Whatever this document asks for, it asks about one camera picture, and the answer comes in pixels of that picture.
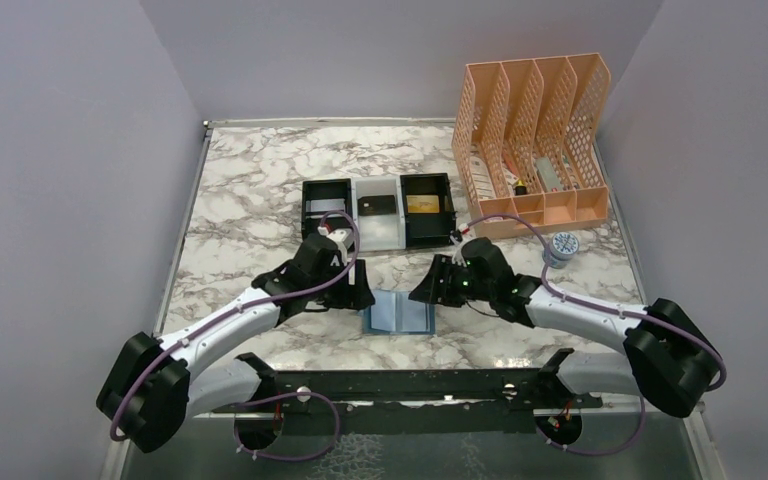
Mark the white labelled box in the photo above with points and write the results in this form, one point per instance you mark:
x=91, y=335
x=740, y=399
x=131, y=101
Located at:
x=481, y=177

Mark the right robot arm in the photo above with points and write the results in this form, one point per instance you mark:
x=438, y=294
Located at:
x=656, y=351

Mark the blue card holder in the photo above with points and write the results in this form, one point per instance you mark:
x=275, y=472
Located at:
x=393, y=313

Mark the orange file organizer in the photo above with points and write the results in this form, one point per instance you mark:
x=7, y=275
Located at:
x=516, y=111

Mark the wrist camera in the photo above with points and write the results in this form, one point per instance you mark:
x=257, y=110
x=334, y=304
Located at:
x=459, y=237
x=342, y=237

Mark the black white card tray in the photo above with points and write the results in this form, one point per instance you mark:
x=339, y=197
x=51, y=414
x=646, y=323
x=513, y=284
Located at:
x=400, y=212

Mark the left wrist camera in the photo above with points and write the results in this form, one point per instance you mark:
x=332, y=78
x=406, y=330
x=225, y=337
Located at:
x=342, y=237

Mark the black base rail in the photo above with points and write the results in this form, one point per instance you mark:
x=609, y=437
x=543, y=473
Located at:
x=394, y=402

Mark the white magnetic stripe card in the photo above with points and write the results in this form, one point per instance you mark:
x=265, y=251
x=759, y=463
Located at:
x=324, y=205

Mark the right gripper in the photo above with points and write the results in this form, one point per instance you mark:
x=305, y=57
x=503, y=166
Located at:
x=434, y=290

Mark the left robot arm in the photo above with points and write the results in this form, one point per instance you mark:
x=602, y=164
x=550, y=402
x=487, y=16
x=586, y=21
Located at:
x=156, y=384

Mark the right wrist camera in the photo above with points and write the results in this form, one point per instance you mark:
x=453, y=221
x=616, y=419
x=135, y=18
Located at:
x=459, y=237

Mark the black card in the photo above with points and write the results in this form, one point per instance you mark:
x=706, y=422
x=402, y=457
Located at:
x=377, y=205

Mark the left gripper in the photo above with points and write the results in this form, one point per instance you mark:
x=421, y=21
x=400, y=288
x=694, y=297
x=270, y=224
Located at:
x=354, y=296

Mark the yellow tipped marker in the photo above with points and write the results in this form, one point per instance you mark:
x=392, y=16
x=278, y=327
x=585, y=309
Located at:
x=519, y=188

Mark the gold credit card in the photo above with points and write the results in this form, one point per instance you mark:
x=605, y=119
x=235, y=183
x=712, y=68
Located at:
x=422, y=204

